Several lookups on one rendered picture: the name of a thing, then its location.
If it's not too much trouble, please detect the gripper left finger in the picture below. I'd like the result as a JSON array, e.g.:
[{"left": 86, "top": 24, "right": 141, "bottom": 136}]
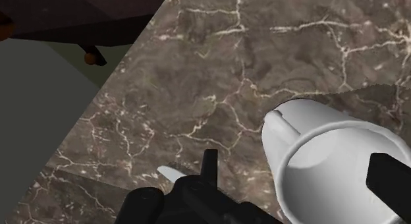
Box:
[{"left": 115, "top": 148, "right": 219, "bottom": 224}]

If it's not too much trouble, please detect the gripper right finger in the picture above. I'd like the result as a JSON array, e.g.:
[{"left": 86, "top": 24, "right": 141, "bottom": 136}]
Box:
[{"left": 366, "top": 152, "right": 411, "bottom": 223}]

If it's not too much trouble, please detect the small white pointed object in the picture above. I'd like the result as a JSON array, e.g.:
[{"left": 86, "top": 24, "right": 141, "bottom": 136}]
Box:
[{"left": 156, "top": 165, "right": 188, "bottom": 184}]

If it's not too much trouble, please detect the white mug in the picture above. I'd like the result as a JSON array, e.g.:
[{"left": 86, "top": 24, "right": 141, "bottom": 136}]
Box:
[{"left": 261, "top": 98, "right": 411, "bottom": 224}]

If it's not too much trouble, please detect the dark brown furniture with legs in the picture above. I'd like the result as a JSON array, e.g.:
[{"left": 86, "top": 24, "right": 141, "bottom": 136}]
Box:
[{"left": 0, "top": 0, "right": 172, "bottom": 67}]

